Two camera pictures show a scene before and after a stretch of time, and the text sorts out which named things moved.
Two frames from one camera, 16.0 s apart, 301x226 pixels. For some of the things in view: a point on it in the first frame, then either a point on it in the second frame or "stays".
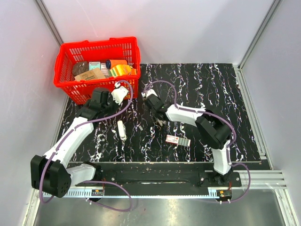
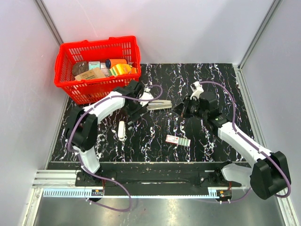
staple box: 178,140 stays
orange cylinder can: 111,63 stays
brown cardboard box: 94,74 stays
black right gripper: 159,99 to 182,109
